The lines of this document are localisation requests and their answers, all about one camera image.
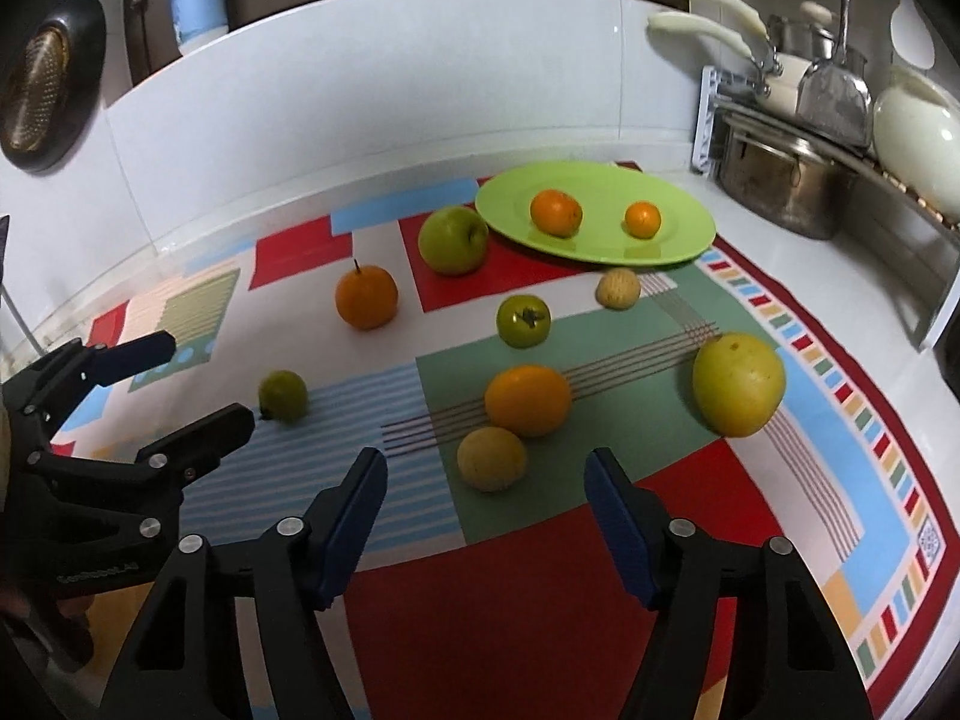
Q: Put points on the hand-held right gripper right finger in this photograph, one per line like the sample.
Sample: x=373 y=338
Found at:
x=619 y=525

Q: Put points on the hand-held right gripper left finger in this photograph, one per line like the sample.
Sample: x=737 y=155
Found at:
x=352 y=517

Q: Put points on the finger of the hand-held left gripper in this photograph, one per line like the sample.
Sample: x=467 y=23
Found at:
x=206 y=435
x=142 y=351

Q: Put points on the small green fruit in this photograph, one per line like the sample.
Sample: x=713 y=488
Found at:
x=283 y=394

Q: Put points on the small tan fruit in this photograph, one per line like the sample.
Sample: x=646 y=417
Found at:
x=618 y=288
x=491 y=459

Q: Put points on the large orange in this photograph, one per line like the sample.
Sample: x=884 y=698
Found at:
x=527 y=400

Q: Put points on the large yellow-green apple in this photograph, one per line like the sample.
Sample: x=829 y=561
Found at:
x=739 y=384

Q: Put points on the orange with stem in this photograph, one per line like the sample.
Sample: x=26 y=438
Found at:
x=366 y=297

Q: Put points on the green persimmon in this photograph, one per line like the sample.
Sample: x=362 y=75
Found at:
x=523 y=320

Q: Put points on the green apple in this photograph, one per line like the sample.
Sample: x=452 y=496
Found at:
x=453 y=240

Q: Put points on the green plate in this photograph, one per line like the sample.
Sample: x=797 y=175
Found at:
x=600 y=191

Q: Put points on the colourful patterned mat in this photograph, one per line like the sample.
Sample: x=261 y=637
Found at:
x=525 y=615

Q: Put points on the round dark metal strainer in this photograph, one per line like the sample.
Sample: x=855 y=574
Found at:
x=45 y=82

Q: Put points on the small orange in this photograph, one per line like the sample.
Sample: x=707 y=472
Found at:
x=643 y=219

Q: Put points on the large steel pot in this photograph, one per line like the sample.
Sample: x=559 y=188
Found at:
x=787 y=172

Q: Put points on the white plastic rack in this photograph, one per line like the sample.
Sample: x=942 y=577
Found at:
x=707 y=120

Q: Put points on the metal spatula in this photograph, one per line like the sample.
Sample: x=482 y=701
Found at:
x=832 y=101

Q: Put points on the steel pot with lid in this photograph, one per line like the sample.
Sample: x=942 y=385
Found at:
x=814 y=41

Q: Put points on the white spoon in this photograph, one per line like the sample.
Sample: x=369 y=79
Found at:
x=911 y=22

